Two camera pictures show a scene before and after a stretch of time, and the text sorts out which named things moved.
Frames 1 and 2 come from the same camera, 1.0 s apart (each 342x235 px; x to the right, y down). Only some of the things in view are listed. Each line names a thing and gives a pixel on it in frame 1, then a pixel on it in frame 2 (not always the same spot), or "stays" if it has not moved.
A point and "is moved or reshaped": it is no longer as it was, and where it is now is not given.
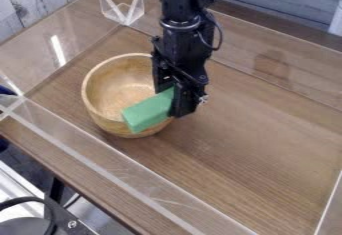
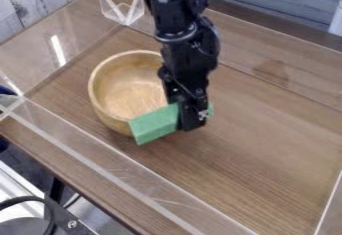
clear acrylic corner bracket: (123, 13) stays
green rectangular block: (148, 111) → (160, 123)
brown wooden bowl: (119, 81) is moved or reshaped
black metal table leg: (56, 190) stays
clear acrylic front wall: (68, 184) stays
